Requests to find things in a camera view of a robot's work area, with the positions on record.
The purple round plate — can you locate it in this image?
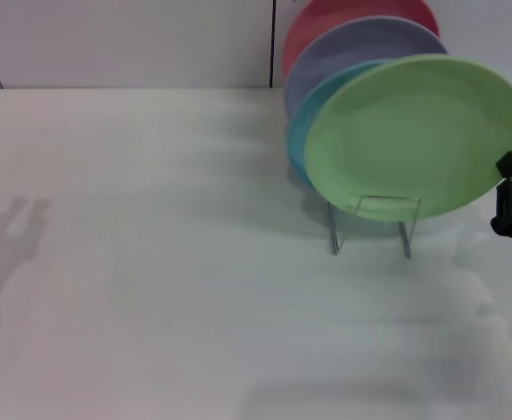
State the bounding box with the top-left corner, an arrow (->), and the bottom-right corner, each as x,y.
283,16 -> 449,119

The metal wire plate rack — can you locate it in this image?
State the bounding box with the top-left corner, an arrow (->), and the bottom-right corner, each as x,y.
327,195 -> 422,258

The cyan round plate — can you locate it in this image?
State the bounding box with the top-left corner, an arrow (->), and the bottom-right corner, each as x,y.
286,59 -> 386,193

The red round plate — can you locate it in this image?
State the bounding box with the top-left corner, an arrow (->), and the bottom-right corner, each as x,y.
283,0 -> 440,80

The green round plate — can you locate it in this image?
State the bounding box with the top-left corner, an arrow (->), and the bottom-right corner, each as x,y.
303,54 -> 512,221

